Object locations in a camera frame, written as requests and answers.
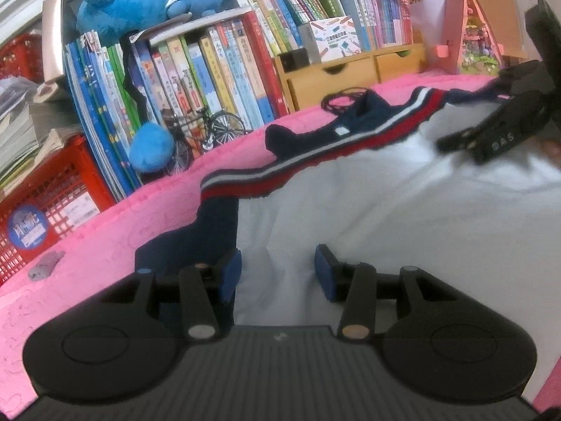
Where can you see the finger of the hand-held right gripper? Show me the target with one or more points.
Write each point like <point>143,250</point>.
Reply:
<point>521,79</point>
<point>508,129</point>

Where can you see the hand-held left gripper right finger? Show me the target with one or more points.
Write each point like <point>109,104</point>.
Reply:
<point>325,272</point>

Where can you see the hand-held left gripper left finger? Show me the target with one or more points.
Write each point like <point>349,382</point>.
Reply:
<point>230,272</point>

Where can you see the navy and white jacket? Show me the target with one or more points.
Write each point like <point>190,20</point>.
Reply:
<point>394,210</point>

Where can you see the brown cardboard box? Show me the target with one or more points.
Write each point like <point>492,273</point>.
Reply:
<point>504,8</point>

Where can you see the pink toy house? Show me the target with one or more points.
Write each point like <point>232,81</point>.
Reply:
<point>456,35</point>

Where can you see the black model bicycle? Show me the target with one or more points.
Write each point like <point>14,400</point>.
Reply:
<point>223,128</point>

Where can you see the blue round plush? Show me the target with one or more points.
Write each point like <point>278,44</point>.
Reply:
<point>151,147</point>

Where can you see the row of slim paperback books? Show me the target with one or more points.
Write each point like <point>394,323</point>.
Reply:
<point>377,13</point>

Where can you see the pink bunny-pattern blanket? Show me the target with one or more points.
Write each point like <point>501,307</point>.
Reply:
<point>65,307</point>

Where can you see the wooden drawer organizer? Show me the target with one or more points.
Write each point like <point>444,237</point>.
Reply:
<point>337,76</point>

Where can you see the red plastic crate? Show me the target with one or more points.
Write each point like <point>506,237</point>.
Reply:
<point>19,59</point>
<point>65,193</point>

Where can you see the small grey cloth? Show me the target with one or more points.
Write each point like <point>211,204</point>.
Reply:
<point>46,266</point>

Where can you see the white patterned box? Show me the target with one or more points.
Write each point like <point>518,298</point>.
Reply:
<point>331,39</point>

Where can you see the row of large picture books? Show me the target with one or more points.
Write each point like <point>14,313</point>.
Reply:
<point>197,79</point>

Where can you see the small black box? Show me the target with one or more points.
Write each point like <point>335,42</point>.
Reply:
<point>293,60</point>

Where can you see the stack of papers and magazines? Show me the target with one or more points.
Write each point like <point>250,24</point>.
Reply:
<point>22,131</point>

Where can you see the large blue plush toy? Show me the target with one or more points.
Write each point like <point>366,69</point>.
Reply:
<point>122,4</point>

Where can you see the metallic beige bar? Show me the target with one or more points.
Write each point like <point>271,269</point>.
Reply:
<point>55,39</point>

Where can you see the white window frame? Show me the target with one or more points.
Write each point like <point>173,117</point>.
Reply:
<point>26,0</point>

